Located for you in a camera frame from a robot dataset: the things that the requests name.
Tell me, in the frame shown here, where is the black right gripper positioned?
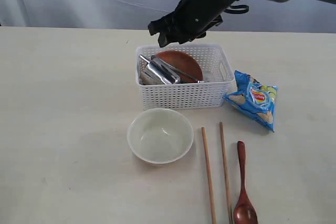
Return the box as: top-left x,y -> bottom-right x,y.
148,0 -> 223,47

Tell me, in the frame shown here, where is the stainless steel fork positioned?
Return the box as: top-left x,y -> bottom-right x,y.
150,55 -> 205,83

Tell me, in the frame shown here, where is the wooden chopstick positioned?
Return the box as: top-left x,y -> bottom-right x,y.
201,127 -> 217,224
219,122 -> 234,224

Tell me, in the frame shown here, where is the speckled beige ceramic bowl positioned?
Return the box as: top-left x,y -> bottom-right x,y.
127,108 -> 194,165

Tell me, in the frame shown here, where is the blue potato chips bag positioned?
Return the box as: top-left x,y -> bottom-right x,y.
224,70 -> 278,132

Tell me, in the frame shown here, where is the brown wooden handled spoon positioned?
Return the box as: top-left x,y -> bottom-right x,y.
233,141 -> 258,223

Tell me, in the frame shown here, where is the stainless steel cup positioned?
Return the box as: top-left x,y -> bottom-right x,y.
140,59 -> 181,85

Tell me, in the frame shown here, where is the terracotta brown plate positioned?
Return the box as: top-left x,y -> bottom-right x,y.
156,50 -> 203,83

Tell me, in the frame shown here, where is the white perforated plastic basket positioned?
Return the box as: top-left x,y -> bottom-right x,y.
135,43 -> 235,110

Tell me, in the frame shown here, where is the grey backdrop curtain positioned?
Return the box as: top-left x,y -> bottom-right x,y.
1,0 -> 335,33

